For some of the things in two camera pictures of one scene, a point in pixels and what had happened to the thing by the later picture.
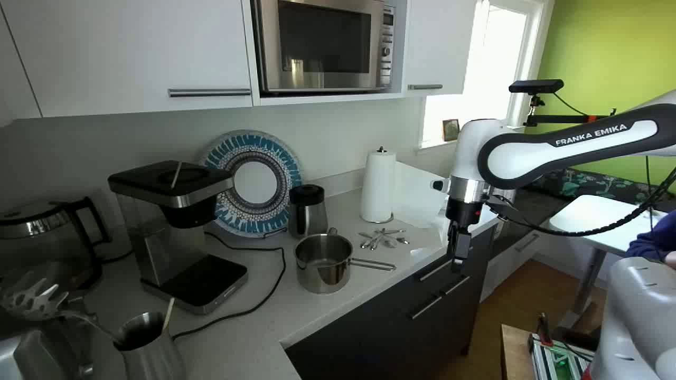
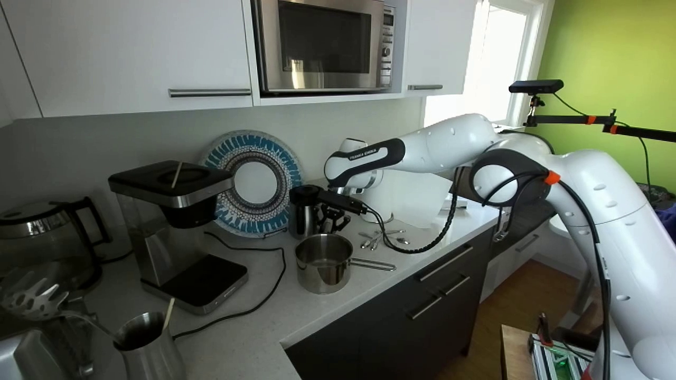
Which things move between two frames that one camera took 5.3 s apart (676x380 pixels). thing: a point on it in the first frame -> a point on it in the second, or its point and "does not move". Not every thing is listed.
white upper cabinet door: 95,57 does not move
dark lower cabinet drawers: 422,332 does not move
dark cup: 307,212 does not move
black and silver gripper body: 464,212 -> 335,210
